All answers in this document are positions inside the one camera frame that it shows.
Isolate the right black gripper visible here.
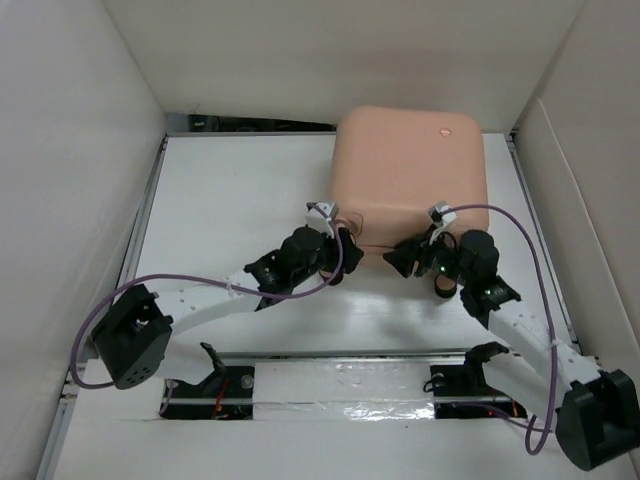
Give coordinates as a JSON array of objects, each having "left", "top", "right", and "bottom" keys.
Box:
[{"left": 384, "top": 223, "right": 471, "bottom": 285}]

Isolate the background electronics box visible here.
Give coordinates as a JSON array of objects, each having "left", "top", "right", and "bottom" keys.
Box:
[{"left": 188, "top": 114, "right": 208, "bottom": 132}]

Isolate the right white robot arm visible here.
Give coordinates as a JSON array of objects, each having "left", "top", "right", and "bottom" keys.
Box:
[{"left": 383, "top": 230, "right": 639, "bottom": 471}]

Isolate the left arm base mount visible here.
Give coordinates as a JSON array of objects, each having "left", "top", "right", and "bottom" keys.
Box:
[{"left": 158, "top": 342, "right": 255, "bottom": 421}]

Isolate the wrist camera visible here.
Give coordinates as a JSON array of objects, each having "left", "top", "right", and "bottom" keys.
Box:
[
  {"left": 428, "top": 201, "right": 456, "bottom": 245},
  {"left": 305, "top": 202, "right": 338, "bottom": 238}
]

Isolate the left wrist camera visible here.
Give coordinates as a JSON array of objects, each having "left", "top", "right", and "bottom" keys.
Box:
[{"left": 305, "top": 202, "right": 338, "bottom": 238}]

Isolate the pink hard-shell suitcase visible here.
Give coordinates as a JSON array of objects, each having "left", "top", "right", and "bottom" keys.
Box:
[{"left": 329, "top": 106, "right": 489, "bottom": 273}]

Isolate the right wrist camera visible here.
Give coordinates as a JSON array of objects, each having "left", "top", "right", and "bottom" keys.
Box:
[{"left": 428, "top": 201, "right": 456, "bottom": 245}]

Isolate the aluminium rail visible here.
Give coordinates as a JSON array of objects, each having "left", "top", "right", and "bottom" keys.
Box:
[{"left": 167, "top": 357, "right": 513, "bottom": 411}]

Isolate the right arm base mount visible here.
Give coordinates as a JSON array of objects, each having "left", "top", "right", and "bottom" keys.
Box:
[{"left": 423, "top": 342, "right": 528, "bottom": 420}]

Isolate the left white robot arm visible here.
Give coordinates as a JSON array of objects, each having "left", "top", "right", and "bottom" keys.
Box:
[{"left": 90, "top": 226, "right": 364, "bottom": 397}]

